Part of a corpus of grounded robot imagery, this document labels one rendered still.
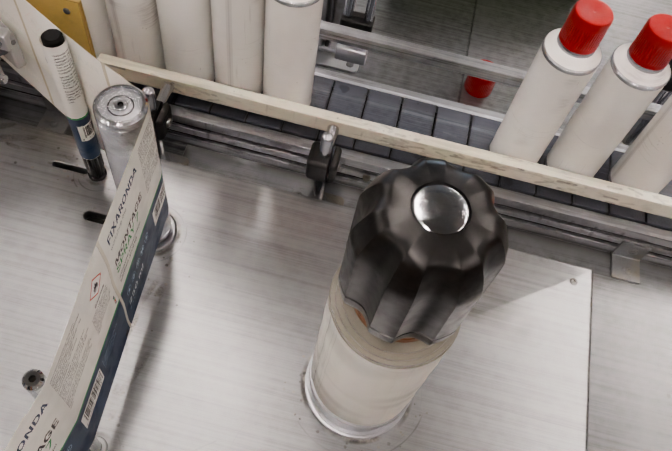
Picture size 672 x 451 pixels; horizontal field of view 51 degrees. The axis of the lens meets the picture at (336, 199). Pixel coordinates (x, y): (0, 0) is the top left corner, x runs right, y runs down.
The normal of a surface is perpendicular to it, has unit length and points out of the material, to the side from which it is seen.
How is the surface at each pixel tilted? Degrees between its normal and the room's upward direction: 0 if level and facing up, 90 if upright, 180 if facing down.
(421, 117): 0
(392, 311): 90
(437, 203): 0
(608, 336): 0
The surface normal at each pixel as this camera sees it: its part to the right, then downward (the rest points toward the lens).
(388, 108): 0.11, -0.51
